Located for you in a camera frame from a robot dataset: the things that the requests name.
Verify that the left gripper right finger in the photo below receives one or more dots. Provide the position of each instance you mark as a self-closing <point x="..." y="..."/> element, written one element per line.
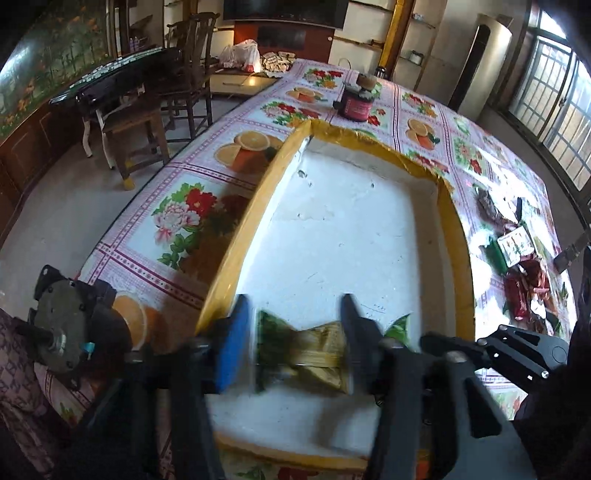
<point x="369" y="362"/>

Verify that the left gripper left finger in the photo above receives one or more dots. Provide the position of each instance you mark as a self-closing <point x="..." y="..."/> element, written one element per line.
<point x="227" y="341"/>

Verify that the green snack packet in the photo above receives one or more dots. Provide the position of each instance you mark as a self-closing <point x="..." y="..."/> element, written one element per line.
<point x="314" y="357"/>

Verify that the red candy packet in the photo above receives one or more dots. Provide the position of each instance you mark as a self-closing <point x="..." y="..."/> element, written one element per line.
<point x="524" y="283"/>

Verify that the yellow green cracker pack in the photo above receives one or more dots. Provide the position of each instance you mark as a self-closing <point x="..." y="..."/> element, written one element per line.
<point x="510" y="249"/>

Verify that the dark foil snack bag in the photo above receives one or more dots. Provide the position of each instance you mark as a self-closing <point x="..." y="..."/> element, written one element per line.
<point x="495" y="207"/>

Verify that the floral fruit tablecloth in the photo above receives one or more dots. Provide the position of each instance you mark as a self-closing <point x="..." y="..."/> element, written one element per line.
<point x="164" y="249"/>

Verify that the yellow rimmed white tray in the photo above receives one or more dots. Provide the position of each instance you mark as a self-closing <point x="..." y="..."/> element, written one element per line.
<point x="336" y="213"/>

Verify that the wooden stool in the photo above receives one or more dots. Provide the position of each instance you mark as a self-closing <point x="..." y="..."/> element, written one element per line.
<point x="135" y="137"/>

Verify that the white tower air conditioner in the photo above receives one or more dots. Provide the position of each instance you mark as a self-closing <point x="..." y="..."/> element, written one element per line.
<point x="482" y="67"/>

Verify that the black piano table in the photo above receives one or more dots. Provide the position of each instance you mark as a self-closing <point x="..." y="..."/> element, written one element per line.
<point x="116" y="78"/>

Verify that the white plastic bag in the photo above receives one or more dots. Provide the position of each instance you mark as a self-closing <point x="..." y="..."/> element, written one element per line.
<point x="242" y="56"/>

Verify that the dark wooden chair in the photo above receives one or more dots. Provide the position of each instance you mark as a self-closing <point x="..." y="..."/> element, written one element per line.
<point x="187" y="90"/>

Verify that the black television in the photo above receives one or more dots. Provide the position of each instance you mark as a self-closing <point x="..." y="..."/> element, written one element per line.
<point x="328" y="13"/>

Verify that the flower landscape painting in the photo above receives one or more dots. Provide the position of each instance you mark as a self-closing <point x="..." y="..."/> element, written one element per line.
<point x="62" y="45"/>

